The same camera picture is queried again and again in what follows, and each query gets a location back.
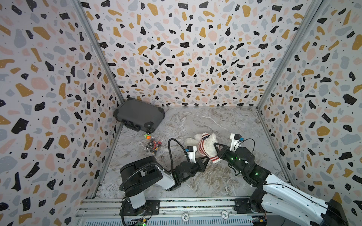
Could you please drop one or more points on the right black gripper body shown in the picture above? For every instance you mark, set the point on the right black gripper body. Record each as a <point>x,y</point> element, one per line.
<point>225,152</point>

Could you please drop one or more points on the red white striped sweater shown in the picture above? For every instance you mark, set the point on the red white striped sweater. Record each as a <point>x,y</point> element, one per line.
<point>206,147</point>

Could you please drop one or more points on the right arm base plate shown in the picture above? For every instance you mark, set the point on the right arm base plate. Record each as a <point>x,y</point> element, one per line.
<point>252,204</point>

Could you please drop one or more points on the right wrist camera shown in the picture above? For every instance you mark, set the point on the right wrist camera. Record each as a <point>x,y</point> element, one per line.
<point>236,140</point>

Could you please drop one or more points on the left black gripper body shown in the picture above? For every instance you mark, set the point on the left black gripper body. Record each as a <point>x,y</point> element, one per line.
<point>196,164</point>

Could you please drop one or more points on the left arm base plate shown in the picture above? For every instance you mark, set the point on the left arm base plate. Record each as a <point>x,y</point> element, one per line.
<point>151,207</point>

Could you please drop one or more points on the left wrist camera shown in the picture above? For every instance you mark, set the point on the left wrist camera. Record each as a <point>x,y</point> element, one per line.
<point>191,153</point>

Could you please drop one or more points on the white teddy bear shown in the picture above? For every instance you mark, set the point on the white teddy bear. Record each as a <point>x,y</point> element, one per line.
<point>194,141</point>

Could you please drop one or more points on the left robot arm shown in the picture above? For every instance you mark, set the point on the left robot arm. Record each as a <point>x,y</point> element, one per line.
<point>142,174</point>

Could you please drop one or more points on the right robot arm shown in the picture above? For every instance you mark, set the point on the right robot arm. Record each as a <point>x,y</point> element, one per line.
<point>299,207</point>

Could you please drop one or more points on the clear bag of small toys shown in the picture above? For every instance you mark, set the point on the clear bag of small toys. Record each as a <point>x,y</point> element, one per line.
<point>152,145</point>

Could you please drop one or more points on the dark grey hard case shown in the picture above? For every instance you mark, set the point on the dark grey hard case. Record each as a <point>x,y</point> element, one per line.
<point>139,116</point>

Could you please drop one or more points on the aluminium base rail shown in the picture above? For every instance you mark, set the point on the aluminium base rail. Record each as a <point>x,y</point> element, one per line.
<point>204,211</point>

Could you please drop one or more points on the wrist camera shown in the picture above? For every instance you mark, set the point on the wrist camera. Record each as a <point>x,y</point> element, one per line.
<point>191,153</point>
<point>236,140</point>

